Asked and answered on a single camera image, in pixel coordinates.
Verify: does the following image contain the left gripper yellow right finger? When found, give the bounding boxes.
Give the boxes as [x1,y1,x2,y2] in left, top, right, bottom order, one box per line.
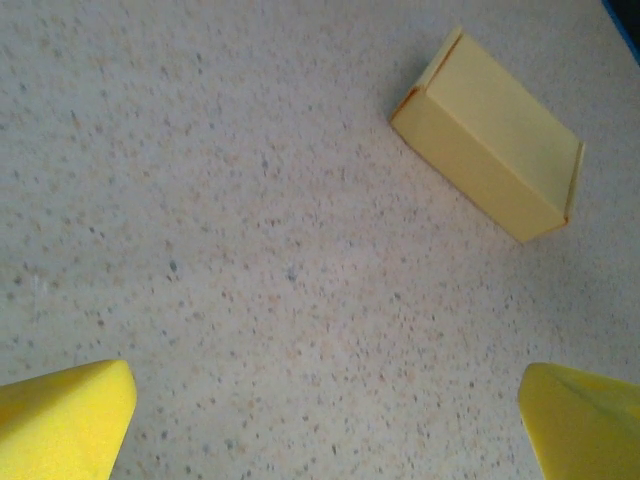
[518,362,640,480]

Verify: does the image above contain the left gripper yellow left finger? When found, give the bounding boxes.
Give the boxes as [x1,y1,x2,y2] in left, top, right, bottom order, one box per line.
[0,358,138,480]

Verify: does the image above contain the pale yellow paper box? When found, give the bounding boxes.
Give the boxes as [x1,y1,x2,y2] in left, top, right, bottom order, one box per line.
[389,25,586,245]

